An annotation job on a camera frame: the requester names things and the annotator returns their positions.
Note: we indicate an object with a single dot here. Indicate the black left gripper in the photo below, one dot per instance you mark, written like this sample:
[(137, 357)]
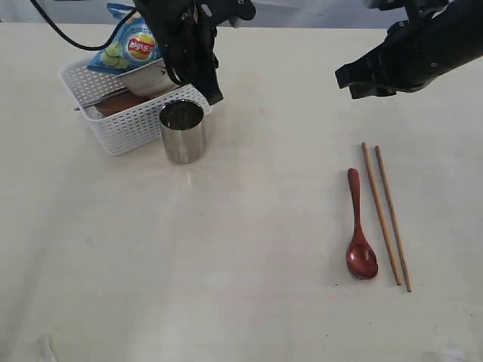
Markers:
[(187, 42)]

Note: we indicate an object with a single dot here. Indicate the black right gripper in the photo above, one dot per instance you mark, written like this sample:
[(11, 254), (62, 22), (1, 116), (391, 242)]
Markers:
[(412, 63)]

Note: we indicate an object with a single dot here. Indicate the stainless steel cup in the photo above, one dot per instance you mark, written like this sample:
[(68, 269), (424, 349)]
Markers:
[(183, 131)]

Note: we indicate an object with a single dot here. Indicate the light wooden chopstick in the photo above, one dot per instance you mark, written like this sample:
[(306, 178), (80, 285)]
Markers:
[(381, 216)]

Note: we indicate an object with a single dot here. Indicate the brown wooden chopstick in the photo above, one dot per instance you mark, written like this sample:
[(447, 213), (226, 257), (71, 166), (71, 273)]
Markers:
[(393, 216)]

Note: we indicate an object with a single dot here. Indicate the dark wooden spoon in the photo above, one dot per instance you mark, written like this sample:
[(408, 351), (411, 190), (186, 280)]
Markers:
[(360, 257)]

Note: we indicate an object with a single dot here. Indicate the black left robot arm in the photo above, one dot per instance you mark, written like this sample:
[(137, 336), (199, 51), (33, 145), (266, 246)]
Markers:
[(217, 12)]

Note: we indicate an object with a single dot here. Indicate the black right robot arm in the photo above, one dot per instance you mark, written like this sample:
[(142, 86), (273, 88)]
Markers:
[(419, 13)]

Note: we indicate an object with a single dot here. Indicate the speckled ceramic floral bowl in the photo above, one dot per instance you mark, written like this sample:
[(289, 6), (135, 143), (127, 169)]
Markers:
[(150, 80)]

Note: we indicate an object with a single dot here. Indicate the blue Lays chip bag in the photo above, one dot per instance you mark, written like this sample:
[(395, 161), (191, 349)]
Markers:
[(133, 46)]

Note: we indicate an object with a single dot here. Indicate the white plastic woven basket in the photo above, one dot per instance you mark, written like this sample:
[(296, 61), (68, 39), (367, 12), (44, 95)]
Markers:
[(126, 130)]

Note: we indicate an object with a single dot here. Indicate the silver knife in basket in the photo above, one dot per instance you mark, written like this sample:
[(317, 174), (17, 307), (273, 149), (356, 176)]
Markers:
[(107, 96)]

